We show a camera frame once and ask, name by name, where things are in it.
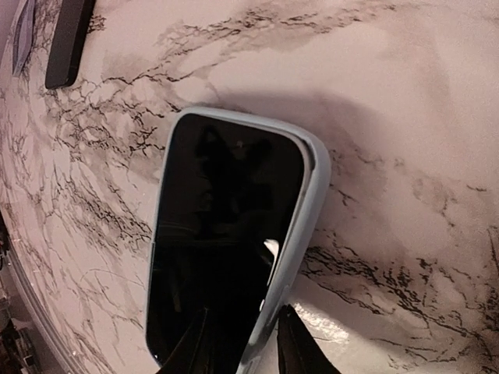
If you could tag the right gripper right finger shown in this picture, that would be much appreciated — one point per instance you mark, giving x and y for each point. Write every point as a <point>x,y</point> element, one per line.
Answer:
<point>298,352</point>

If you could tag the front aluminium rail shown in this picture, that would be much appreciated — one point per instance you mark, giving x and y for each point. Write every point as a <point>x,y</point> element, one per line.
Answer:
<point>28,341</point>

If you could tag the light blue phone case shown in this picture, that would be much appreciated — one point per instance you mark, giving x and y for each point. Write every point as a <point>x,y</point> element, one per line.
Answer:
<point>290,256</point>

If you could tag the black phone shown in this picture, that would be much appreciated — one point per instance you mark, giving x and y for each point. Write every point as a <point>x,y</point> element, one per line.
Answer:
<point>67,44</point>
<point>227,200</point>

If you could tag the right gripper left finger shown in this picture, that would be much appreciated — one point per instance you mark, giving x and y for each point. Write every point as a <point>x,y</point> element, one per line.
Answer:
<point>203,348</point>

